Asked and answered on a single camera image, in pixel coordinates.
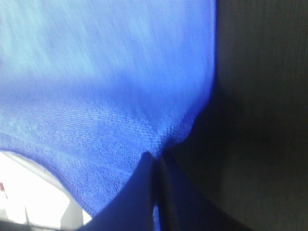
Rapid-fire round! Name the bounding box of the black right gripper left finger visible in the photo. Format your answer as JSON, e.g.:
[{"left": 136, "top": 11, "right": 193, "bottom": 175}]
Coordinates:
[{"left": 83, "top": 152, "right": 155, "bottom": 231}]

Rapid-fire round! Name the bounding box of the blue microfiber towel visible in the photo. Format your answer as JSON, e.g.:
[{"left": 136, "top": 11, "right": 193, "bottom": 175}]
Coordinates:
[{"left": 0, "top": 0, "right": 217, "bottom": 230}]

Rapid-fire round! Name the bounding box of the black table cloth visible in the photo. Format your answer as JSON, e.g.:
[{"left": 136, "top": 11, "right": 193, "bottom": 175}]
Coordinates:
[{"left": 171, "top": 0, "right": 308, "bottom": 231}]

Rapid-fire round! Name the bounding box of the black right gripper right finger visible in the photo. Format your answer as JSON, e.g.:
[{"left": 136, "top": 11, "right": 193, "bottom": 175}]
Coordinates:
[{"left": 158, "top": 153, "right": 231, "bottom": 231}]

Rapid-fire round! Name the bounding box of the white plastic storage box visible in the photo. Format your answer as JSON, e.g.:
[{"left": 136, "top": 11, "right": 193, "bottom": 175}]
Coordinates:
[{"left": 0, "top": 151, "right": 92, "bottom": 231}]

